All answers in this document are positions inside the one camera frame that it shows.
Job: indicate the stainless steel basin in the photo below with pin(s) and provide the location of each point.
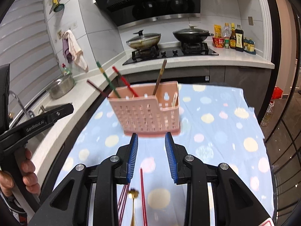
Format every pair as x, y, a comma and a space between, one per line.
60, 87

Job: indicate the purple hanging towel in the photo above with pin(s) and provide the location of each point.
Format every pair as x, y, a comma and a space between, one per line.
68, 51

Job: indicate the green dish soap bottle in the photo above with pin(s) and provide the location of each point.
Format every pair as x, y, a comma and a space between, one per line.
66, 70

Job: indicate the yellow seasoning packet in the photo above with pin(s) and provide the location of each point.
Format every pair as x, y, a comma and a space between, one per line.
217, 30

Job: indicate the gold flower spoon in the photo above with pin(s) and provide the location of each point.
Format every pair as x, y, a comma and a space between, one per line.
133, 213

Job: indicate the person's left hand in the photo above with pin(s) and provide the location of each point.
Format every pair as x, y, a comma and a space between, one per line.
27, 167

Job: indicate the grey wall outlet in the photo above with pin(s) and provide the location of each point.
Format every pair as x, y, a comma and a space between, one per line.
250, 20

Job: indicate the dark brown chopstick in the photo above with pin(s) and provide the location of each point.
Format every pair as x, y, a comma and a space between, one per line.
160, 76
121, 203

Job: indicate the cream hanging towel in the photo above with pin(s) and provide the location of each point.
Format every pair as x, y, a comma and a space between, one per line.
77, 49

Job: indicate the white window blind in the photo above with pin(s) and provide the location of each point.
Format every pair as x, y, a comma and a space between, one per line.
25, 35

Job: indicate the white ceramic spoon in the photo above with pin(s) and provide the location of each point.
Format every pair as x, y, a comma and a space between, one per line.
175, 98

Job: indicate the clear plastic bottle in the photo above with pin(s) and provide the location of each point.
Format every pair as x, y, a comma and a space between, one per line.
226, 31

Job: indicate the tray of small bottles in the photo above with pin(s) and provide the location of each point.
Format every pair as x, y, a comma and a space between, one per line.
249, 46

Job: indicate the brown sauce bottle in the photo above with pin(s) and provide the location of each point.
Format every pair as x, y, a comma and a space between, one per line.
232, 40

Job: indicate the dark soy sauce bottle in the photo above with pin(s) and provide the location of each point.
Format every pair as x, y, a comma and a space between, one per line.
239, 40

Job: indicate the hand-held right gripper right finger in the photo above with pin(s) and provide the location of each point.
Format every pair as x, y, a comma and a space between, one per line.
170, 157

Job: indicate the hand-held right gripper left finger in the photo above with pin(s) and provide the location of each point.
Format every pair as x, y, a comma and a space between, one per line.
132, 157

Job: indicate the dark maroon chopstick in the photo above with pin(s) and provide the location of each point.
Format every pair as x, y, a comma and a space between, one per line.
123, 207
96, 88

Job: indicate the pink perforated utensil holder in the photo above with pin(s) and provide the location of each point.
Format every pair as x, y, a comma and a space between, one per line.
141, 115

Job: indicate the blue dotted tablecloth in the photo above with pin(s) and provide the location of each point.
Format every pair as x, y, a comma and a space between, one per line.
211, 134

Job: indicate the chrome kitchen faucet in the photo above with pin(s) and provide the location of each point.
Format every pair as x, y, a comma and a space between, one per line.
16, 97

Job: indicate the black wok with lid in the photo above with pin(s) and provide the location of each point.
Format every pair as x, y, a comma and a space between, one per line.
191, 34

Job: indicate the wok with glass lid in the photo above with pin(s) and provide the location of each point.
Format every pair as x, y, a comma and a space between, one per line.
143, 41

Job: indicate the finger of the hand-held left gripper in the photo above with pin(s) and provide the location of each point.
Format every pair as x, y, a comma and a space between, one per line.
61, 111

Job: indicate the red chopstick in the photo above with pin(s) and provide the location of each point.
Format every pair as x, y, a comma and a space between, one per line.
124, 81
142, 193

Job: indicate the clear oil bottle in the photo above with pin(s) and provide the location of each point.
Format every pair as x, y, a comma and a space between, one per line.
267, 116

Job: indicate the black gas stove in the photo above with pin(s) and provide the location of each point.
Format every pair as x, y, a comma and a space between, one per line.
169, 54

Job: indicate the red box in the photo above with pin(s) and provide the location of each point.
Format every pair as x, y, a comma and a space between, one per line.
278, 93

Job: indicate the small green-capped jar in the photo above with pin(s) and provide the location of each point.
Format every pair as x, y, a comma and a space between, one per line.
227, 44

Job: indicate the green chopstick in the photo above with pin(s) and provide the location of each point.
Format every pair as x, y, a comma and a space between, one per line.
107, 78

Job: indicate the black range hood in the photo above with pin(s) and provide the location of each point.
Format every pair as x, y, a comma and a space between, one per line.
150, 2

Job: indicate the red instant noodle cup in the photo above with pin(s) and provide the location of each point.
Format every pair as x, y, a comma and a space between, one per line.
218, 42

